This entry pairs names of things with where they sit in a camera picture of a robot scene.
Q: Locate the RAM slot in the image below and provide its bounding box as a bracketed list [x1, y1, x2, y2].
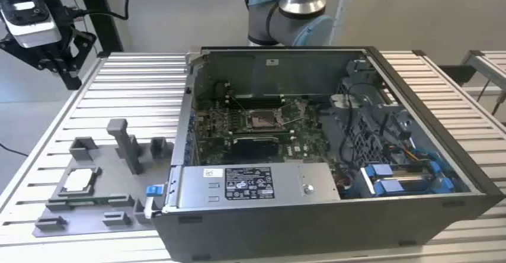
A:
[226, 130, 295, 137]

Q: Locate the green motherboard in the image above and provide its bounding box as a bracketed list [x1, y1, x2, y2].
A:
[193, 94, 342, 169]

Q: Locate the green RAM stick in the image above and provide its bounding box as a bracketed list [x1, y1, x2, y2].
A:
[58, 195, 128, 205]

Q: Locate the black square board component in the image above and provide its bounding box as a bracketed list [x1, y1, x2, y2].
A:
[230, 136, 278, 163]

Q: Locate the grey parts rack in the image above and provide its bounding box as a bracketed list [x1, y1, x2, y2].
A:
[31, 118, 175, 238]

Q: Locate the CPU socket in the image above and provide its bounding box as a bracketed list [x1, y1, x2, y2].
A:
[246, 108, 285, 131]

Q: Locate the black floor cable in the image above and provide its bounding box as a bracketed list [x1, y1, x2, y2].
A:
[0, 142, 30, 158]

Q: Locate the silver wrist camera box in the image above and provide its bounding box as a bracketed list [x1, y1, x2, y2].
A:
[0, 0, 63, 49]

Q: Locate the blue carrier disk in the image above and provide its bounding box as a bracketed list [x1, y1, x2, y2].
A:
[143, 184, 164, 220]

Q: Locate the black open PC case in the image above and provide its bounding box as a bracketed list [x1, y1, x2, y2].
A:
[152, 46, 506, 248]

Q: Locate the silver power supply unit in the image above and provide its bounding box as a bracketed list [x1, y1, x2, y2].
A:
[163, 163, 342, 214]

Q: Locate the blue disk carrier handle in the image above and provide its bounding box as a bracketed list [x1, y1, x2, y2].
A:
[373, 178, 405, 193]
[365, 163, 395, 178]

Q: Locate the silver CPU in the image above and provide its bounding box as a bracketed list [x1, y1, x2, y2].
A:
[62, 169, 96, 192]

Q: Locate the grey blue disk bay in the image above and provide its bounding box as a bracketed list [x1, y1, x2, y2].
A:
[319, 76, 473, 199]

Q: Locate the aluminium side table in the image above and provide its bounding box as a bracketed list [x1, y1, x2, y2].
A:
[461, 49, 506, 84]

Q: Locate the black wire in case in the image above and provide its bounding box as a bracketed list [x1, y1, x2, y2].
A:
[338, 91, 359, 165]

